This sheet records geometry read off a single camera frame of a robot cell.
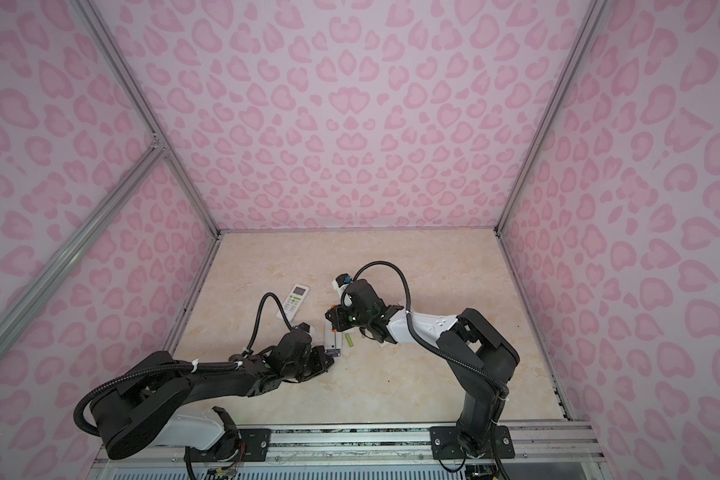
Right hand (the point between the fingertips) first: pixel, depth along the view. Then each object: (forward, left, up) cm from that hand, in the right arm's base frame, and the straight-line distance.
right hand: (330, 312), depth 86 cm
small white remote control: (-6, -1, -5) cm, 8 cm away
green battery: (-4, -5, -9) cm, 11 cm away
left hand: (-10, -3, -8) cm, 13 cm away
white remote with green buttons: (+8, +14, -8) cm, 18 cm away
